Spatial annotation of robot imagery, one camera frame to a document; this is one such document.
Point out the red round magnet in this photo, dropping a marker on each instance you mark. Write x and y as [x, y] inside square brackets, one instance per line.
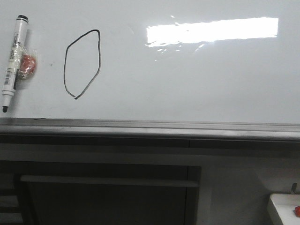
[28, 64]

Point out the white whiteboard marker black tip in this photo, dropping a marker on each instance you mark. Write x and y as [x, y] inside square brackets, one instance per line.
[14, 62]

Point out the white whiteboard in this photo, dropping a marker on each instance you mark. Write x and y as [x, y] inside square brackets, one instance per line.
[168, 60]

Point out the grey aluminium marker ledge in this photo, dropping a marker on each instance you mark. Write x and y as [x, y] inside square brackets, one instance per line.
[149, 133]

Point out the white plastic marker tray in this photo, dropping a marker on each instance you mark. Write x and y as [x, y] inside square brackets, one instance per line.
[281, 209]

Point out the red marker in tray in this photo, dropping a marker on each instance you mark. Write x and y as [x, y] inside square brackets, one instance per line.
[297, 211]

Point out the dark cabinet with grey handle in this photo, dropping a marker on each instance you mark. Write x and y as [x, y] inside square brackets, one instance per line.
[40, 193]

